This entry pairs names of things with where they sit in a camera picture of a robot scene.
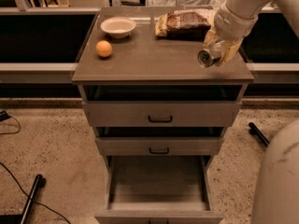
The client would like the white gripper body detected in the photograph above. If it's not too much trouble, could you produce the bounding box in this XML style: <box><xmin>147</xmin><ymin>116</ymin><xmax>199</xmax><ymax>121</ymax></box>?
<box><xmin>214</xmin><ymin>3</ymin><xmax>258</xmax><ymax>40</ymax></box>

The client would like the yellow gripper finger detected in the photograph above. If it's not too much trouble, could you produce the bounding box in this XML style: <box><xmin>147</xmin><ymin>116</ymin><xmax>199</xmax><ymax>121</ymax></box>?
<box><xmin>203</xmin><ymin>26</ymin><xmax>220</xmax><ymax>47</ymax></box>
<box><xmin>215</xmin><ymin>38</ymin><xmax>243</xmax><ymax>66</ymax></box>

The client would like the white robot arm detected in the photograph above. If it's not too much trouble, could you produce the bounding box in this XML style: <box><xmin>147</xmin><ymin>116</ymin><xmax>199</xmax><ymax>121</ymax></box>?
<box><xmin>198</xmin><ymin>0</ymin><xmax>299</xmax><ymax>224</ymax></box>

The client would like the grey drawer cabinet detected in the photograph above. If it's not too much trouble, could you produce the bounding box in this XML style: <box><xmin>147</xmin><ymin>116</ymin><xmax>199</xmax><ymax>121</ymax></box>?
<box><xmin>71</xmin><ymin>6</ymin><xmax>255</xmax><ymax>161</ymax></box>

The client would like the top grey drawer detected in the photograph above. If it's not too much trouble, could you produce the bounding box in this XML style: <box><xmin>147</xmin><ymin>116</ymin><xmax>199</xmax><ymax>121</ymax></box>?
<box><xmin>82</xmin><ymin>101</ymin><xmax>241</xmax><ymax>127</ymax></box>

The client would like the middle grey drawer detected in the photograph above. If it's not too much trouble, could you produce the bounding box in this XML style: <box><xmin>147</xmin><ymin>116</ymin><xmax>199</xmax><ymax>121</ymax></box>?
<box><xmin>95</xmin><ymin>137</ymin><xmax>223</xmax><ymax>156</ymax></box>

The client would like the bottom grey open drawer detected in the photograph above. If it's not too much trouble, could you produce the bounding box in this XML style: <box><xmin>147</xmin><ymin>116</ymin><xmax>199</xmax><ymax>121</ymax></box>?
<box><xmin>95</xmin><ymin>156</ymin><xmax>223</xmax><ymax>224</ymax></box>

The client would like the brown chip bag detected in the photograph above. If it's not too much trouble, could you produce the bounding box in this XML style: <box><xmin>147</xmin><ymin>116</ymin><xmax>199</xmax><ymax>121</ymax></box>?
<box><xmin>155</xmin><ymin>8</ymin><xmax>216</xmax><ymax>37</ymax></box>

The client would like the black stand leg right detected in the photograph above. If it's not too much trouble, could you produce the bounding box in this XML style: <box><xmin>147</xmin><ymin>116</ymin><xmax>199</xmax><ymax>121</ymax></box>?
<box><xmin>249</xmin><ymin>122</ymin><xmax>269</xmax><ymax>147</ymax></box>

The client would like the black stand leg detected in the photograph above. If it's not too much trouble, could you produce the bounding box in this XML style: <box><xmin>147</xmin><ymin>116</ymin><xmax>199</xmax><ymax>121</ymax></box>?
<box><xmin>249</xmin><ymin>122</ymin><xmax>269</xmax><ymax>147</ymax></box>
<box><xmin>20</xmin><ymin>175</ymin><xmax>46</xmax><ymax>224</ymax></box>

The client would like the white bowl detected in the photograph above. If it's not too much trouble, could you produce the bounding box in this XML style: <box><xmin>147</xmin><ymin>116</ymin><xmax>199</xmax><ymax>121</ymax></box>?
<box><xmin>100</xmin><ymin>17</ymin><xmax>136</xmax><ymax>39</ymax></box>

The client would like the orange fruit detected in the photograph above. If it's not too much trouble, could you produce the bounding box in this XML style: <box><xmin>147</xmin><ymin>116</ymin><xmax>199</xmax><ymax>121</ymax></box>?
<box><xmin>95</xmin><ymin>40</ymin><xmax>112</xmax><ymax>58</ymax></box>

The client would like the black stand leg left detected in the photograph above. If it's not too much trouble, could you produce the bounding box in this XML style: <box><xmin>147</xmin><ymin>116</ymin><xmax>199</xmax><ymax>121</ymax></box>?
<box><xmin>20</xmin><ymin>175</ymin><xmax>46</xmax><ymax>224</ymax></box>

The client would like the black floor cable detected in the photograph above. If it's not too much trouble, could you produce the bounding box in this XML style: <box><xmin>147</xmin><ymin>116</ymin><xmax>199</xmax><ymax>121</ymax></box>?
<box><xmin>0</xmin><ymin>161</ymin><xmax>73</xmax><ymax>224</ymax></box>

